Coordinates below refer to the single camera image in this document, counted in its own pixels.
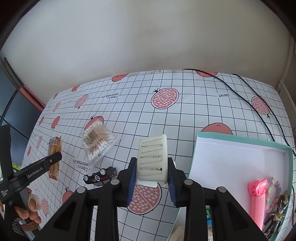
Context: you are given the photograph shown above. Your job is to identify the toothpick pack red edges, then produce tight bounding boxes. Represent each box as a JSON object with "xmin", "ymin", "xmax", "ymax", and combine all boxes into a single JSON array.
[{"xmin": 48, "ymin": 137, "xmax": 62, "ymax": 180}]

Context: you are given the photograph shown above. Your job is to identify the cotton swabs plastic bag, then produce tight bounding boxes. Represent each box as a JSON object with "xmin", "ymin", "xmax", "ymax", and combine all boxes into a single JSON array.
[{"xmin": 82, "ymin": 120, "xmax": 120, "ymax": 169}]

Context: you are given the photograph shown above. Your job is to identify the cream plastic hair claw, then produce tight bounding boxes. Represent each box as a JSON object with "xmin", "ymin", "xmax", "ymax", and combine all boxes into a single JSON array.
[{"xmin": 136, "ymin": 135, "xmax": 168, "ymax": 188}]

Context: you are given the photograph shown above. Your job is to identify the person left hand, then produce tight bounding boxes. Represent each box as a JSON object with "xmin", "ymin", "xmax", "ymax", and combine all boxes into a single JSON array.
[{"xmin": 14, "ymin": 188, "xmax": 42, "ymax": 227}]

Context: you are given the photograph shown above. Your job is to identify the black gold robot figure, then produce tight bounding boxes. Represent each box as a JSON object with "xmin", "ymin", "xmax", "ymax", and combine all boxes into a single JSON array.
[{"xmin": 263, "ymin": 190, "xmax": 290, "ymax": 240}]

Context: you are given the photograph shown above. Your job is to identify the black toy car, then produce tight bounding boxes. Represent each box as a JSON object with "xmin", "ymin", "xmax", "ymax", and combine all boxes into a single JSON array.
[{"xmin": 83, "ymin": 167, "xmax": 117, "ymax": 186}]

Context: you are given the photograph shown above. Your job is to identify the teal white storage box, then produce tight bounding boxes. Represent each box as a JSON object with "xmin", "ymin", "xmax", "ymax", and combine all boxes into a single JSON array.
[{"xmin": 169, "ymin": 131, "xmax": 295, "ymax": 241}]

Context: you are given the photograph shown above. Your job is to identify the white grid pomegranate bedsheet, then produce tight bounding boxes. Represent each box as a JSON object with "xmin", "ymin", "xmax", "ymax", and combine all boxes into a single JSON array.
[{"xmin": 21, "ymin": 69, "xmax": 295, "ymax": 241}]

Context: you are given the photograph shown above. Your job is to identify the pastel twisted hair tie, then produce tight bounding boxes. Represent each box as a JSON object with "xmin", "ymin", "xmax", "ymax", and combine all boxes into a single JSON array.
[{"xmin": 264, "ymin": 177, "xmax": 283, "ymax": 212}]

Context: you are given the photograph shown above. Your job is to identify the black cable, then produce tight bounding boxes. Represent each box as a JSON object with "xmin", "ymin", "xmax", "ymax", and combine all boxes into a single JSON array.
[{"xmin": 182, "ymin": 68, "xmax": 296, "ymax": 156}]

